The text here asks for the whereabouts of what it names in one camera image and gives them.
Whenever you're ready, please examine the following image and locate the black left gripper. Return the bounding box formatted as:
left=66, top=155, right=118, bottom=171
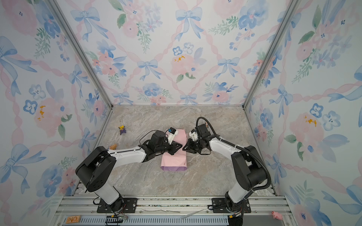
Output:
left=156, top=140, right=183, bottom=155

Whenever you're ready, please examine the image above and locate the purple pink wrapping paper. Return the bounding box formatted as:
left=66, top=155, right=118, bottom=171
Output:
left=161, top=129, right=188, bottom=171

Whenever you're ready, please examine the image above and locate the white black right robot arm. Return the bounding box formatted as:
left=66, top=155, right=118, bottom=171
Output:
left=183, top=137, right=271, bottom=211

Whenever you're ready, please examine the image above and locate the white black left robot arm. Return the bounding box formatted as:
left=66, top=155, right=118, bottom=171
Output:
left=75, top=127, right=182, bottom=205

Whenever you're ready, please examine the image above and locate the purple yellow toy figure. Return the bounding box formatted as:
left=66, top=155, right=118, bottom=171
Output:
left=118, top=126, right=126, bottom=135

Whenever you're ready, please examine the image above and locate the orange blue toy figure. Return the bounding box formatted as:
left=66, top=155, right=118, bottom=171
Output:
left=109, top=144, right=117, bottom=150

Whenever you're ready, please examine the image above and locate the pink pig toy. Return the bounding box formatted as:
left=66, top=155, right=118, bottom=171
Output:
left=271, top=211, right=283, bottom=220

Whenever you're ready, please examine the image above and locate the orange tag label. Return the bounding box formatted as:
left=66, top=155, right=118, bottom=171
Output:
left=65, top=215, right=81, bottom=224

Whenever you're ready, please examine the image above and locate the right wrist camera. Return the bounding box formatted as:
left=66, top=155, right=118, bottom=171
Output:
left=189, top=124, right=211, bottom=141

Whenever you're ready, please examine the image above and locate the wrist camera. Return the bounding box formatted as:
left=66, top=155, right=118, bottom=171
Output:
left=189, top=124, right=211, bottom=141
left=167, top=127, right=178, bottom=144

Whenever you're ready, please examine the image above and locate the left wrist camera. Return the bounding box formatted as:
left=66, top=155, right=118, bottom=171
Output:
left=167, top=127, right=178, bottom=144

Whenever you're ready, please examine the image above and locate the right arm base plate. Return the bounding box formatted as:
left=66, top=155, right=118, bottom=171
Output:
left=208, top=198, right=251, bottom=214

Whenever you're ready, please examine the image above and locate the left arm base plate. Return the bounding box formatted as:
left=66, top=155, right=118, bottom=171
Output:
left=96, top=197, right=138, bottom=214

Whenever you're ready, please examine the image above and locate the black corrugated cable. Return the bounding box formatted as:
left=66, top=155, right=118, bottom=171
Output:
left=196, top=116, right=272, bottom=192

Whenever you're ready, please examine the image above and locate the aluminium front rail frame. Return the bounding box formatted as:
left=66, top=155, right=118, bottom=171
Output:
left=50, top=195, right=297, bottom=226

